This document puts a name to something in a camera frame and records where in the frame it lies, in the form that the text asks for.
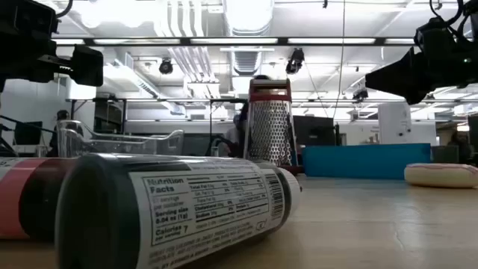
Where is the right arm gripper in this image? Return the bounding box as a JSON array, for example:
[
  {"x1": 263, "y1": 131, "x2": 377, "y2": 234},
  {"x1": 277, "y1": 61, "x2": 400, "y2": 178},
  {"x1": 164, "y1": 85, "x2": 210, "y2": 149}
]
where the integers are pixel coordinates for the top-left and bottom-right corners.
[{"x1": 364, "y1": 16, "x2": 449, "y2": 105}]

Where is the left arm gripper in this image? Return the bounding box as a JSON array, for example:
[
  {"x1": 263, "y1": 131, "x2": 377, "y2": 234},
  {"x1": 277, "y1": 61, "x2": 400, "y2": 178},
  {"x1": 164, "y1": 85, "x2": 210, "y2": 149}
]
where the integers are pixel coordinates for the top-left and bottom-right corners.
[{"x1": 25, "y1": 0, "x2": 105, "y2": 87}]

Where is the pink frosted donut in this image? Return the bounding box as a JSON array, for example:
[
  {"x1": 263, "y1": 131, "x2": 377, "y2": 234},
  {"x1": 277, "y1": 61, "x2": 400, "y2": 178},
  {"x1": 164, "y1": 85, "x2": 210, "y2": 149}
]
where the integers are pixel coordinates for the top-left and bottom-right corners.
[{"x1": 404, "y1": 162, "x2": 478, "y2": 189}]

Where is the pink icing bottle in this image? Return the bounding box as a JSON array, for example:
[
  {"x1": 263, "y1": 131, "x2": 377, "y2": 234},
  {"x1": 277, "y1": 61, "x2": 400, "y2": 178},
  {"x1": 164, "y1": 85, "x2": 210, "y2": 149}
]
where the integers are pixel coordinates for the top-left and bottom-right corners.
[{"x1": 0, "y1": 156, "x2": 81, "y2": 241}]

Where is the black icing bottle white cap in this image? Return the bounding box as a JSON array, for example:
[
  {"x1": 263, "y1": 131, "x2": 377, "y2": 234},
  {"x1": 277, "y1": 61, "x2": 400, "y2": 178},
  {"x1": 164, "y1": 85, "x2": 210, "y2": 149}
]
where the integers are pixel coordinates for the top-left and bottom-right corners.
[{"x1": 55, "y1": 152, "x2": 302, "y2": 269}]

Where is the person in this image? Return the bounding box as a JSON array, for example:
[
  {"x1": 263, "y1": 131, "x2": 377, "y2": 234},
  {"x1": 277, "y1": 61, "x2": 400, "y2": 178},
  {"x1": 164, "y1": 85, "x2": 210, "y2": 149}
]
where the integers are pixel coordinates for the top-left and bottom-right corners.
[
  {"x1": 46, "y1": 109, "x2": 72, "y2": 158},
  {"x1": 223, "y1": 74, "x2": 270, "y2": 158}
]

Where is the clear plastic container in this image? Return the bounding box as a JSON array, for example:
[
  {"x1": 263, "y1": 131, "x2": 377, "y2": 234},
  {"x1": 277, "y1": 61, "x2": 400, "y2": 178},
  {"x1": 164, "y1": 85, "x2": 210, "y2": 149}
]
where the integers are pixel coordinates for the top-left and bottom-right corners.
[{"x1": 55, "y1": 119, "x2": 185, "y2": 160}]

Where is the teal plastic bin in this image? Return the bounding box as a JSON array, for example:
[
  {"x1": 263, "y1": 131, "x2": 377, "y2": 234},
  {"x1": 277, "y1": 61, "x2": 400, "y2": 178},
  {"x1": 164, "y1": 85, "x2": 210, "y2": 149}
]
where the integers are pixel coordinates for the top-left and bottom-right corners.
[{"x1": 301, "y1": 143, "x2": 432, "y2": 181}]

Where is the black background monitor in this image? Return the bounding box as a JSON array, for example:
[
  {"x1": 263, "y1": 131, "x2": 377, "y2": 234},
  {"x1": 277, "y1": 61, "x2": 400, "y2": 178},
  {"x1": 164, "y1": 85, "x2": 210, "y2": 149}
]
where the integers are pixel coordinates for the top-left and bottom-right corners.
[{"x1": 13, "y1": 121, "x2": 43, "y2": 146}]

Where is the black background screen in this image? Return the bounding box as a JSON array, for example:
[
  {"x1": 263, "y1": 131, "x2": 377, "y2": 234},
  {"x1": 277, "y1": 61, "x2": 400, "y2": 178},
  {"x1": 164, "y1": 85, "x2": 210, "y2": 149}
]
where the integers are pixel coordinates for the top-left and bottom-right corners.
[{"x1": 293, "y1": 115, "x2": 341, "y2": 146}]

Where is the red steel box grater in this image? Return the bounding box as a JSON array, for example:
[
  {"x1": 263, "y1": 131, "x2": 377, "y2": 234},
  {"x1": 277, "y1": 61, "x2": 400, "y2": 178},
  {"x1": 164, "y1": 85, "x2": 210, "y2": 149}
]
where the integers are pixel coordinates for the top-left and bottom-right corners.
[{"x1": 243, "y1": 78, "x2": 304, "y2": 176}]

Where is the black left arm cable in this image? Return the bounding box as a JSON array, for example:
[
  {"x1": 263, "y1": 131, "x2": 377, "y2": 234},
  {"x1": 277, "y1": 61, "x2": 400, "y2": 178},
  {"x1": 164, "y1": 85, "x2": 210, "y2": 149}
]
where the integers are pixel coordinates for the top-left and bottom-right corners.
[{"x1": 55, "y1": 0, "x2": 75, "y2": 19}]

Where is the ceiling air duct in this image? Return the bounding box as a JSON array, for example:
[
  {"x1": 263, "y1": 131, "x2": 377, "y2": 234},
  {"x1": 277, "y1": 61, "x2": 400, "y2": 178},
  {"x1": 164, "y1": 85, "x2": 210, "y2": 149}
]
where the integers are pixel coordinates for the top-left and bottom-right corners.
[{"x1": 223, "y1": 0, "x2": 276, "y2": 75}]

